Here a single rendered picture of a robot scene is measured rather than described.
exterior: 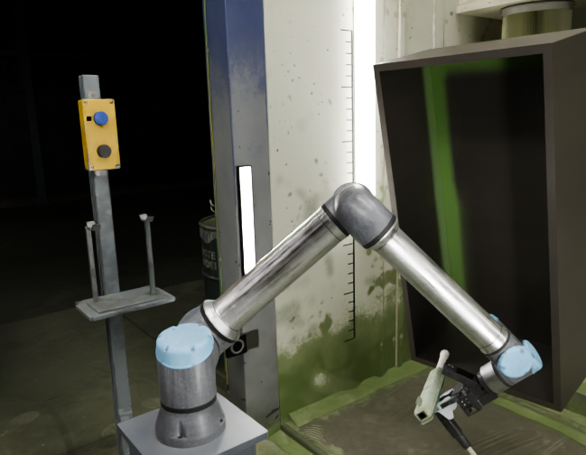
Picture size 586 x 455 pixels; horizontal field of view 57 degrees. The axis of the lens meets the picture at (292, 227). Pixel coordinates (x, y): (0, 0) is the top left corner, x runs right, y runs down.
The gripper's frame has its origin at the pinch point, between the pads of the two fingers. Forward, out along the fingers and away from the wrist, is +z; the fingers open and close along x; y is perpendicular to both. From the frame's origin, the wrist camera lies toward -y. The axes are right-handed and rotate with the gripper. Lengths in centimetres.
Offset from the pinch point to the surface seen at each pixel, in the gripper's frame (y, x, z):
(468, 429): 40, 72, 29
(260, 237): -85, 39, 32
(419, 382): 21, 108, 51
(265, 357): -43, 39, 69
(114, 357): -84, -5, 96
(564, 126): -44, 13, -83
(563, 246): -15, 17, -60
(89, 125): -151, -9, 31
